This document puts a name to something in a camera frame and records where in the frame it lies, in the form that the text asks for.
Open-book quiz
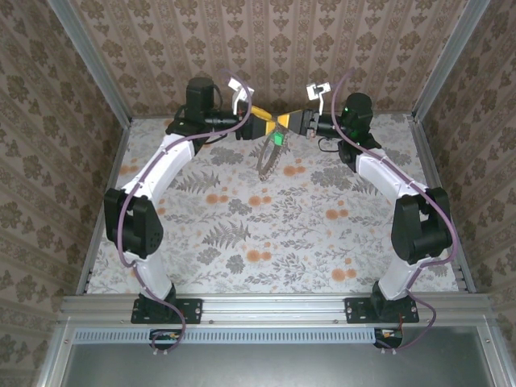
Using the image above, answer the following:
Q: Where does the grey metal sheet panel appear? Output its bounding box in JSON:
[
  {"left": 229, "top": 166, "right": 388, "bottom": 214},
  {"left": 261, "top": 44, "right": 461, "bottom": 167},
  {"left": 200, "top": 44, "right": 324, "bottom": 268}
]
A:
[{"left": 60, "top": 340, "right": 499, "bottom": 387}]

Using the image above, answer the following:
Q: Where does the thin black left gripper cable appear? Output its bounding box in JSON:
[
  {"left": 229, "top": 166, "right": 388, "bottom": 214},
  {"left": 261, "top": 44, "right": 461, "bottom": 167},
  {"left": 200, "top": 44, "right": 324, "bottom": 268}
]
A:
[{"left": 211, "top": 85, "right": 225, "bottom": 119}]

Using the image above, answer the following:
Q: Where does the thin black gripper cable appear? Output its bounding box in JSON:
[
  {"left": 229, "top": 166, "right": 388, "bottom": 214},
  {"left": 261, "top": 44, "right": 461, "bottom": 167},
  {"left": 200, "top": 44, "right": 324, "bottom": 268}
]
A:
[
  {"left": 319, "top": 135, "right": 343, "bottom": 153},
  {"left": 211, "top": 85, "right": 225, "bottom": 119}
]

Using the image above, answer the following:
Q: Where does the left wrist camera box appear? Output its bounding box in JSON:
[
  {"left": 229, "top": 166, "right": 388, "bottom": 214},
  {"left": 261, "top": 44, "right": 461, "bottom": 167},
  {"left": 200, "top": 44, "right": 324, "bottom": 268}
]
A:
[{"left": 227, "top": 77, "right": 256, "bottom": 116}]

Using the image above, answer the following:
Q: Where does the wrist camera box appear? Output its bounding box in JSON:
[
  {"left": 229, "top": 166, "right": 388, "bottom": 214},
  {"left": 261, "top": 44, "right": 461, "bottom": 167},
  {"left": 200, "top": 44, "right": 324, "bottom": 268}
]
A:
[
  {"left": 227, "top": 77, "right": 256, "bottom": 116},
  {"left": 306, "top": 82, "right": 332, "bottom": 114}
]

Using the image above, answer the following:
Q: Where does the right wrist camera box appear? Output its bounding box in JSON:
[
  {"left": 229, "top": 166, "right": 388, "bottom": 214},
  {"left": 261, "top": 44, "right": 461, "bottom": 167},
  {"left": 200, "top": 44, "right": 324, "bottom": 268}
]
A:
[{"left": 306, "top": 82, "right": 332, "bottom": 114}]

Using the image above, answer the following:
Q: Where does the thin black right gripper cable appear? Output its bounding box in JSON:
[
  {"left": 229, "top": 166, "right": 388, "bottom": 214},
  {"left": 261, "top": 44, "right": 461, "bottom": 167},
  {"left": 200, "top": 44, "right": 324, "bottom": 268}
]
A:
[{"left": 319, "top": 135, "right": 343, "bottom": 153}]

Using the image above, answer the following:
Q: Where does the aluminium table side rail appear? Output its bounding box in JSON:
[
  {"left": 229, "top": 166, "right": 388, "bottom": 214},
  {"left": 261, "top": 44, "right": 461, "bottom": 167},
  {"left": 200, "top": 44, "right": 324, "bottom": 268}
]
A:
[
  {"left": 407, "top": 114, "right": 477, "bottom": 294},
  {"left": 76, "top": 119, "right": 132, "bottom": 295}
]

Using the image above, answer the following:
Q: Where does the aluminium frame post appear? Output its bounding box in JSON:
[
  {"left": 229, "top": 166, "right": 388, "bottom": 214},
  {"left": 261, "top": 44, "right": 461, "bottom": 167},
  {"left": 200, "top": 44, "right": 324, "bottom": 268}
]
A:
[
  {"left": 413, "top": 0, "right": 491, "bottom": 122},
  {"left": 47, "top": 0, "right": 134, "bottom": 125}
]

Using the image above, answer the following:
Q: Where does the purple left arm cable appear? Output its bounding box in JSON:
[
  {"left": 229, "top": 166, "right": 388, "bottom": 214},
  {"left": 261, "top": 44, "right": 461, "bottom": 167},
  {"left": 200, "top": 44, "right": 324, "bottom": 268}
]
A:
[{"left": 116, "top": 68, "right": 255, "bottom": 356}]

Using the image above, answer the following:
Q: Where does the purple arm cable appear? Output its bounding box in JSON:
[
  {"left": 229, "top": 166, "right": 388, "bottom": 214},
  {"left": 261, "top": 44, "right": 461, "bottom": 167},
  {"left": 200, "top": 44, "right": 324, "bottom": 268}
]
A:
[
  {"left": 116, "top": 68, "right": 255, "bottom": 356},
  {"left": 330, "top": 67, "right": 459, "bottom": 352}
]

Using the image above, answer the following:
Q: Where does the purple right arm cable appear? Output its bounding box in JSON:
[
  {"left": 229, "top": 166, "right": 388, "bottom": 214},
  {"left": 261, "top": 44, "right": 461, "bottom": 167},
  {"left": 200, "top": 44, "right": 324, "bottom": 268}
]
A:
[{"left": 330, "top": 67, "right": 459, "bottom": 352}]

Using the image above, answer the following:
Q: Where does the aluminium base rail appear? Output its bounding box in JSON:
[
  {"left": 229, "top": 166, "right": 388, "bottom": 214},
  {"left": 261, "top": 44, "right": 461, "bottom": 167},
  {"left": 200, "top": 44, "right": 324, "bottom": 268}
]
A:
[{"left": 60, "top": 293, "right": 492, "bottom": 326}]

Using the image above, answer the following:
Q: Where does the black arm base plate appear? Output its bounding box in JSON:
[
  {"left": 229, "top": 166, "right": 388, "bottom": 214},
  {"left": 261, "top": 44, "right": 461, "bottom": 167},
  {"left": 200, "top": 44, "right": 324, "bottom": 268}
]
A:
[
  {"left": 131, "top": 297, "right": 202, "bottom": 325},
  {"left": 344, "top": 297, "right": 420, "bottom": 325}
]

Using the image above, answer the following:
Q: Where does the grey slotted cable duct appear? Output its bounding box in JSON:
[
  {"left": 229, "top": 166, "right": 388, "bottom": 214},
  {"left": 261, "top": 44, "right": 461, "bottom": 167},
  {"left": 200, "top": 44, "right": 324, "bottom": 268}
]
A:
[{"left": 74, "top": 327, "right": 382, "bottom": 345}]

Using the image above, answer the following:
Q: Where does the black cable outlet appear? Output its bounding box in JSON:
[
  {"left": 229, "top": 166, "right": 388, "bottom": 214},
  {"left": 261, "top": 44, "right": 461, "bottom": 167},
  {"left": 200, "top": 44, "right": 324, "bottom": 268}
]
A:
[
  {"left": 148, "top": 328, "right": 183, "bottom": 351},
  {"left": 372, "top": 327, "right": 404, "bottom": 350}
]

